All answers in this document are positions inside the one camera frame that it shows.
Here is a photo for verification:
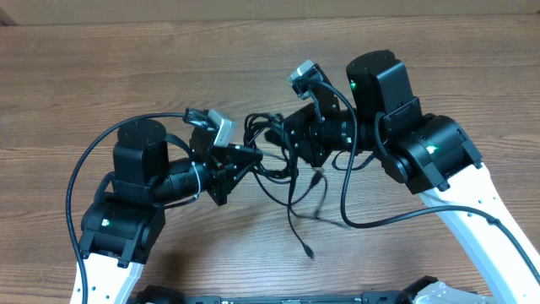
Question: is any black cable bundle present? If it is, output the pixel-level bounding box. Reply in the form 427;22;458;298
229;111;351;260

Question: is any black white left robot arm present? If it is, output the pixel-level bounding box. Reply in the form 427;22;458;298
70;114;262;303

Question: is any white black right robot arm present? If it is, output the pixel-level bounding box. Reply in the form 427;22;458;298
265;50;539;303

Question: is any black left camera cable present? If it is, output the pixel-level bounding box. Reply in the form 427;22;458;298
65;107;212;304

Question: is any black camera cable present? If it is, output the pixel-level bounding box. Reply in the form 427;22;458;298
65;107;212;304
316;80;540;284

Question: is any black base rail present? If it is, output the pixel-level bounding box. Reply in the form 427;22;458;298
134;276;490;304

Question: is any black right camera cable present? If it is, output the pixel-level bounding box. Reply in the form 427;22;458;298
316;80;540;284

